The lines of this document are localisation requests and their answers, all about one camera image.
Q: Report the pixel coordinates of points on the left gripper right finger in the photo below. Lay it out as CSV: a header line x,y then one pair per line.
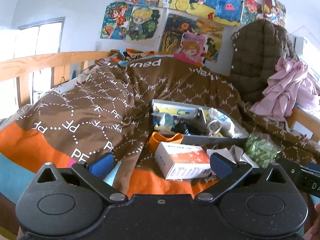
x,y
230,175

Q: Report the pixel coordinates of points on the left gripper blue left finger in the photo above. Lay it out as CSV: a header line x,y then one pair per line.
x,y
91,176

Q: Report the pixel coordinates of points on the grey fabric sock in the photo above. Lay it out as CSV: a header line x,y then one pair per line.
x,y
195,118

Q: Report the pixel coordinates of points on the green snack bag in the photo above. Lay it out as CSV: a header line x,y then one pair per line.
x,y
261,149

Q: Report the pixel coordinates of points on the brown PF patterned duvet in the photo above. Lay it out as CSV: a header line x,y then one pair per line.
x,y
110,113

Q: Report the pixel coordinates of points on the white orange tissue box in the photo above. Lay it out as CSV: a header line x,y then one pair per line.
x,y
181,162

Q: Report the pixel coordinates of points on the black fabric item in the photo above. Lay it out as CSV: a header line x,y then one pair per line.
x,y
186,128

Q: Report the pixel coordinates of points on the grey storage box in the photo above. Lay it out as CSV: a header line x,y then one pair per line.
x,y
177,108

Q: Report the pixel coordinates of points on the white blue patterned cloth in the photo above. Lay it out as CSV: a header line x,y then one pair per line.
x,y
221,125

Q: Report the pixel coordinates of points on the orange cup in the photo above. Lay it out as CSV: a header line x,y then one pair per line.
x,y
156,138

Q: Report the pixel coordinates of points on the light blue patterned sock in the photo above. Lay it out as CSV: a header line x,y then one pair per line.
x,y
164,122

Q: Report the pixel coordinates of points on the pink cloth garment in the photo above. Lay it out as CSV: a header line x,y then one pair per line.
x,y
291,84

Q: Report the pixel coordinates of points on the olive quilted jacket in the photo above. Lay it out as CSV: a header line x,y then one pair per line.
x,y
257,47

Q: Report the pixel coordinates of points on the pink anime magazine poster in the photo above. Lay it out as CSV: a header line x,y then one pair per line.
x,y
194,47

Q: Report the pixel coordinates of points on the orange girl blue painting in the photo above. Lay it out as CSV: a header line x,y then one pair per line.
x,y
116,21

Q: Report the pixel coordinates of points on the blond boy green painting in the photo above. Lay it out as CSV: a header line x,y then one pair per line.
x,y
145,26

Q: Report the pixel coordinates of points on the dark seaweed fish painting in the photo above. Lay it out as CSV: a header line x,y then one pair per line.
x,y
177,25

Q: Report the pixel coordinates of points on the red-haired face painting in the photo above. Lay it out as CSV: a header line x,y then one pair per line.
x,y
251,11

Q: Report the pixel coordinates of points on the top right anime poster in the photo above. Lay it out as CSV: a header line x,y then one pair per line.
x,y
275,12

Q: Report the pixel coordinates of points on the blue sea jellyfish painting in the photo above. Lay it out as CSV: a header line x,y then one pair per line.
x,y
226,12

